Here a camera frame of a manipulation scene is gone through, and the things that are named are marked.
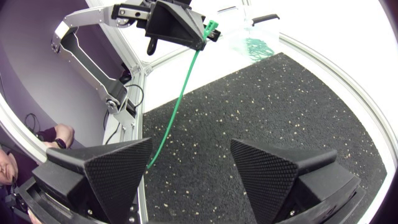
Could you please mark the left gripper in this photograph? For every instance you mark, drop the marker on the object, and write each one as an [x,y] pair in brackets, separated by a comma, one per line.
[130,12]

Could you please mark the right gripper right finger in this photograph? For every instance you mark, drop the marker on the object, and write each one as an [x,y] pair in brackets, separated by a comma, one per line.
[267,177]

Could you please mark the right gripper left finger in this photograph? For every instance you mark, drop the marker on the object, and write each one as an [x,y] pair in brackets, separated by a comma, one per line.
[115,174]

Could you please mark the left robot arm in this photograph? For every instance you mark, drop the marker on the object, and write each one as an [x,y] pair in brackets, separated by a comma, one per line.
[87,73]

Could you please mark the clear plastic bin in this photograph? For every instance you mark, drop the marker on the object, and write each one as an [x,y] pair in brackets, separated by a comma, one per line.
[264,32]

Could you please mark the black speckled mat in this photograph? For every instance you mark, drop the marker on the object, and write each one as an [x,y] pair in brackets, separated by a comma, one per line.
[264,124]

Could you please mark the person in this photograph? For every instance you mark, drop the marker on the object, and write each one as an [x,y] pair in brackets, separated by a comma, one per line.
[63,133]

